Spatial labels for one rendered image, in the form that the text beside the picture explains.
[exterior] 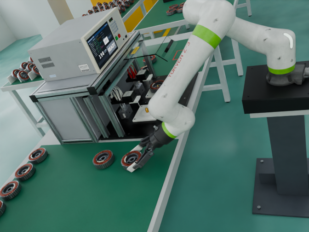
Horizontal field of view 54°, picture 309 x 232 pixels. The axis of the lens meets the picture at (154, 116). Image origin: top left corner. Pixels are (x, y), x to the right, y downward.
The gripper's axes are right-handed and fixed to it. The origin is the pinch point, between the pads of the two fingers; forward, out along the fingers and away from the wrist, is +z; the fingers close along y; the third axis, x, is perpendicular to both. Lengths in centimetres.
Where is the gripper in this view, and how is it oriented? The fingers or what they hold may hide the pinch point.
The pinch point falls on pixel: (133, 159)
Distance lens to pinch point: 149.8
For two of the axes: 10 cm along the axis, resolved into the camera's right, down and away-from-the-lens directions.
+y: -0.6, 5.8, -8.1
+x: 7.5, 5.7, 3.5
